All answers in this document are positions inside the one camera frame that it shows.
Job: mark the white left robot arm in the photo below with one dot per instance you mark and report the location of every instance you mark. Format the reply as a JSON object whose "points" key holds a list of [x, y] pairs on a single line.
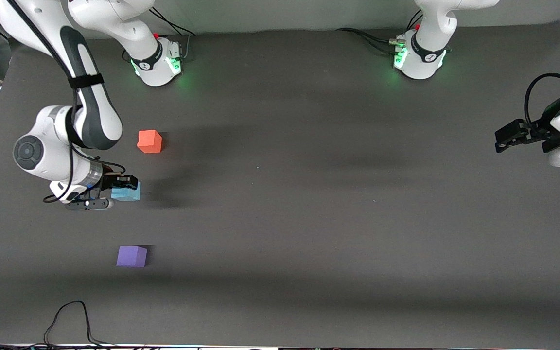
{"points": [[426, 48]]}

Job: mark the orange block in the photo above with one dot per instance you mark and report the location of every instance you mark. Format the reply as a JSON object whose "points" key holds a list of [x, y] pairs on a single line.
{"points": [[149, 142]]}

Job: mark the purple block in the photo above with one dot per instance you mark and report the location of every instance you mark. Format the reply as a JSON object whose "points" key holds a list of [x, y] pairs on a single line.
{"points": [[131, 256]]}

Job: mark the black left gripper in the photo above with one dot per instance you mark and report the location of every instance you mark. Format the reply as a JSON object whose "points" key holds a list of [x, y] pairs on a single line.
{"points": [[542, 130]]}

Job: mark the light blue block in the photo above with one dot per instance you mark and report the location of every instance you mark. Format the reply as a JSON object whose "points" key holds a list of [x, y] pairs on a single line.
{"points": [[127, 194]]}

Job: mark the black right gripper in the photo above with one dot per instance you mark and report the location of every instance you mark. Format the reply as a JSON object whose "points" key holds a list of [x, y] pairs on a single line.
{"points": [[110, 181]]}

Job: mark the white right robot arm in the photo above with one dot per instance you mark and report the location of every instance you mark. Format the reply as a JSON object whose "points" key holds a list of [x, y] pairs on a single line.
{"points": [[95, 116]]}

